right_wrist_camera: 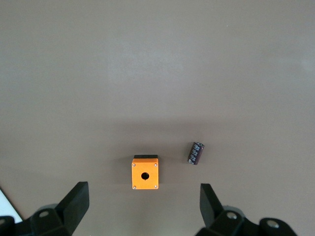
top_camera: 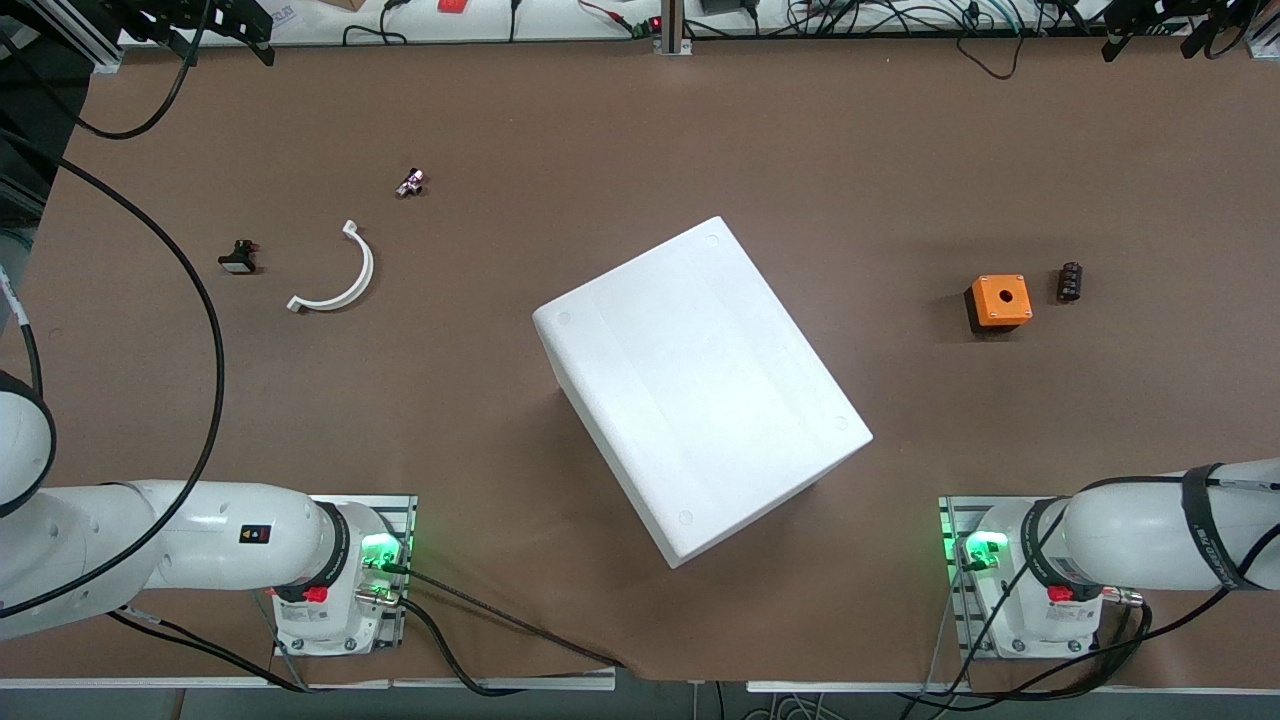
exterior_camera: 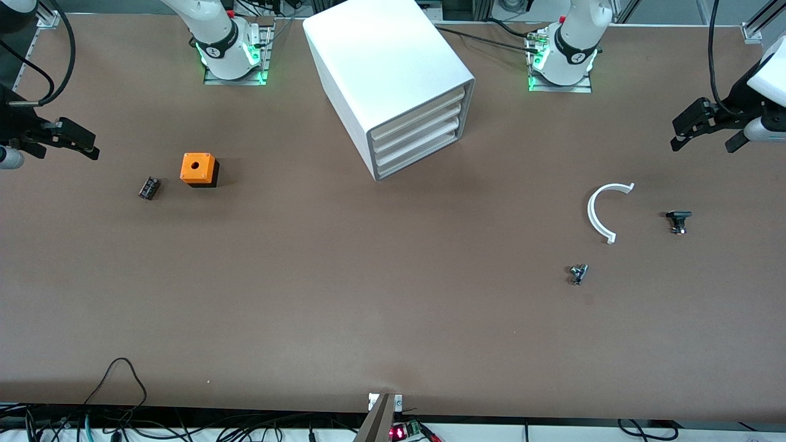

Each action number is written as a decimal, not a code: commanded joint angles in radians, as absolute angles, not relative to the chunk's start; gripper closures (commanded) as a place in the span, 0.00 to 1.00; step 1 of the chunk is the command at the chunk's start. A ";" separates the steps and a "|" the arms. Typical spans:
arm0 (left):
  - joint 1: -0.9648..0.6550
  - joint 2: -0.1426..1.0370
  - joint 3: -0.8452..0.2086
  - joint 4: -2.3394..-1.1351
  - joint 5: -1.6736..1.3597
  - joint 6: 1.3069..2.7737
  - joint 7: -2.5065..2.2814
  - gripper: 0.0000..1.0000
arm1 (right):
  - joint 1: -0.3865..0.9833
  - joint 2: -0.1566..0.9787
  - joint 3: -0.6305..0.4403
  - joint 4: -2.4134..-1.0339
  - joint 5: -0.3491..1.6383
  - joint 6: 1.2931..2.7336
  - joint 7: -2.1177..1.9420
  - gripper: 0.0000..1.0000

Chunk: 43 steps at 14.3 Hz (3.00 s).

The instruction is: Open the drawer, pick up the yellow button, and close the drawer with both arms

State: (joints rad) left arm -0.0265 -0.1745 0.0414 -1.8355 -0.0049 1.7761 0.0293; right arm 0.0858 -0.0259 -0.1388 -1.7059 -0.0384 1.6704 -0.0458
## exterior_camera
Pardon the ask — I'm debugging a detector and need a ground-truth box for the orange box with hole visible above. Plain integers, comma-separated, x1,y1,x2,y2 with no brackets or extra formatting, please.
180,152,220,188

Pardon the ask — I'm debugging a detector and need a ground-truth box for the white plastic arc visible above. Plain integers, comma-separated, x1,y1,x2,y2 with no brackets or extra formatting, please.
587,182,636,245

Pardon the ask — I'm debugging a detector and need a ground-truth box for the circuit board with red light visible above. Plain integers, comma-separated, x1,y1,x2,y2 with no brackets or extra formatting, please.
389,420,443,442

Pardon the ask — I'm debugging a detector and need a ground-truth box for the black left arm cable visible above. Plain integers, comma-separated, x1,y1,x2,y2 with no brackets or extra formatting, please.
707,0,741,118

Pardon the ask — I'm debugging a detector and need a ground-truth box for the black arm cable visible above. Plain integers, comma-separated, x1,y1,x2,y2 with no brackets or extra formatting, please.
0,0,77,108
707,0,741,118

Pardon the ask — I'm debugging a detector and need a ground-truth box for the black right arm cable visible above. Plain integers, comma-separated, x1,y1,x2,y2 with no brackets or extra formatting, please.
0,0,77,108

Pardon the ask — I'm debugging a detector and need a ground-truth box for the aluminium frame profile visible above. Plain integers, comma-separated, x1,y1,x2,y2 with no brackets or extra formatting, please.
740,0,786,45
11,11,62,94

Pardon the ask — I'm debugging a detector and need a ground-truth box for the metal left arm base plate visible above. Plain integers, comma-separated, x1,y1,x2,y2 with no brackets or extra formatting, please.
526,28,594,94

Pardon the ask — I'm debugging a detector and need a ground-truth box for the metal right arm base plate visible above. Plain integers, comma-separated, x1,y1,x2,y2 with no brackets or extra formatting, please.
203,17,274,86

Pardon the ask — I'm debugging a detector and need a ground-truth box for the black base power cable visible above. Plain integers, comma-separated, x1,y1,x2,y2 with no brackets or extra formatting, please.
435,26,542,51

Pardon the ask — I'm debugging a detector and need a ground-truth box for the black looped table cable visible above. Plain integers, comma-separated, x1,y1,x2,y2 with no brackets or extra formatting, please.
83,357,149,411

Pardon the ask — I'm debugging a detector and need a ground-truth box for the black floor cable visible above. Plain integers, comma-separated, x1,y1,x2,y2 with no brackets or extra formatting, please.
617,419,677,442

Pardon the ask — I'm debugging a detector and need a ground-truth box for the black cable bundle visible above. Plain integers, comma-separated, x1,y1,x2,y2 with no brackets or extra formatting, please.
0,402,369,442

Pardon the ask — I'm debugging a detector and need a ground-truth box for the grey camera stand post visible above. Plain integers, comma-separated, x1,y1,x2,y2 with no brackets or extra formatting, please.
352,393,406,442

